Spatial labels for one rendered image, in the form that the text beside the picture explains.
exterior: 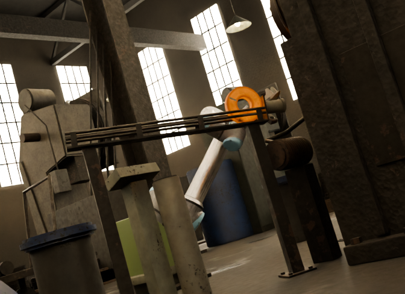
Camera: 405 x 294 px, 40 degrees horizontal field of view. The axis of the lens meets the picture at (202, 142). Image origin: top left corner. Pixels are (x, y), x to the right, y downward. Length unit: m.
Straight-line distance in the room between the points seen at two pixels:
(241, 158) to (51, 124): 2.92
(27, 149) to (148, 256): 5.97
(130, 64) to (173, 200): 3.48
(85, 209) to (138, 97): 1.23
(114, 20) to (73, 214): 1.99
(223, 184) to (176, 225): 3.73
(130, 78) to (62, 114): 2.37
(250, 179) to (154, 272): 3.82
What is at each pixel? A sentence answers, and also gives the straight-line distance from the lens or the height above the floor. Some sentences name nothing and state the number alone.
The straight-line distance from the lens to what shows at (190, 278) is 2.32.
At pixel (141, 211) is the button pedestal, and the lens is 2.42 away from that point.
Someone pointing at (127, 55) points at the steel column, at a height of 2.11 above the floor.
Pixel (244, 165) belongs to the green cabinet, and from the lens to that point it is 6.11.
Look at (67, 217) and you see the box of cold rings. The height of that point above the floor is 0.71.
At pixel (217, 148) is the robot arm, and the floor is 0.68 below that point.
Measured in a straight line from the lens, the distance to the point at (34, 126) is 8.10.
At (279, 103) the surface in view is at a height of 0.67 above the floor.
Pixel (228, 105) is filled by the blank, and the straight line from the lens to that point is 2.23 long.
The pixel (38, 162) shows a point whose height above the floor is 1.73.
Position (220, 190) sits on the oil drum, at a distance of 6.00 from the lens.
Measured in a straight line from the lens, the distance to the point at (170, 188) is 2.32.
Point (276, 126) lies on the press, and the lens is 10.77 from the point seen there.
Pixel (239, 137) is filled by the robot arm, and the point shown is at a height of 0.64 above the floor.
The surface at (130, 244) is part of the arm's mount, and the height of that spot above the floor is 0.29.
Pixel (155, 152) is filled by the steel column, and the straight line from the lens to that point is 5.46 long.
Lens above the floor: 0.30
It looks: 8 degrees up
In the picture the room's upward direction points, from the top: 16 degrees counter-clockwise
